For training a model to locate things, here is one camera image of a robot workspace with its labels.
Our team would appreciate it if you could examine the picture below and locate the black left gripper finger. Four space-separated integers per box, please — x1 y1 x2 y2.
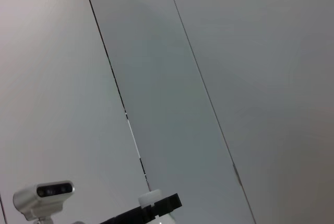
99 193 183 224

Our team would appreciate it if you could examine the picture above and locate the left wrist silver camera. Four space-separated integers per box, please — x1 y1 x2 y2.
13 180 76 224

